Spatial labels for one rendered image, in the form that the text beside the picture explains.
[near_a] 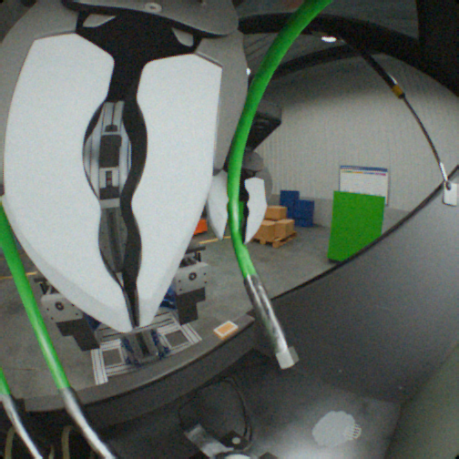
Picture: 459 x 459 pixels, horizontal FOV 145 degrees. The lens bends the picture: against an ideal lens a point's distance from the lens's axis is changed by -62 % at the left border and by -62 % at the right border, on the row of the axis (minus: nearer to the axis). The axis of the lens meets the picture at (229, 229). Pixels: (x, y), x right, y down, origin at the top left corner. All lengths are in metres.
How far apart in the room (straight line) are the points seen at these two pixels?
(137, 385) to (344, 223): 3.31
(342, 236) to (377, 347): 3.06
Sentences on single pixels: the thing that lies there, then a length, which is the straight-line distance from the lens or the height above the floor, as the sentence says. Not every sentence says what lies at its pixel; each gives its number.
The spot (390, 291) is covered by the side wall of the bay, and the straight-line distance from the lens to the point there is 0.36.
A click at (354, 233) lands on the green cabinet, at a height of 0.62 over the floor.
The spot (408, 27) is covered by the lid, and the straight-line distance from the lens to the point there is 0.42.
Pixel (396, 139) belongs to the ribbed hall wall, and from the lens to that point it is 6.73.
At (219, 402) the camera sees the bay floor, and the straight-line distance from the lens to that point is 0.48.
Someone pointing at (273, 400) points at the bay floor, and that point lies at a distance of 0.49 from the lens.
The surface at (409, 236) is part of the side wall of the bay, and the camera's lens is 0.33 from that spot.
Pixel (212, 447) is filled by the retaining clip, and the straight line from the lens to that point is 0.15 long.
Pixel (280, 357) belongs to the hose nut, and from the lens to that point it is 0.17.
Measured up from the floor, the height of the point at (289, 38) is 1.40.
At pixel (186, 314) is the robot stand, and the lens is 0.80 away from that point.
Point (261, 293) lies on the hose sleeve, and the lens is 0.18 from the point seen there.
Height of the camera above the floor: 1.28
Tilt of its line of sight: 13 degrees down
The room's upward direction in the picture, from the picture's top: straight up
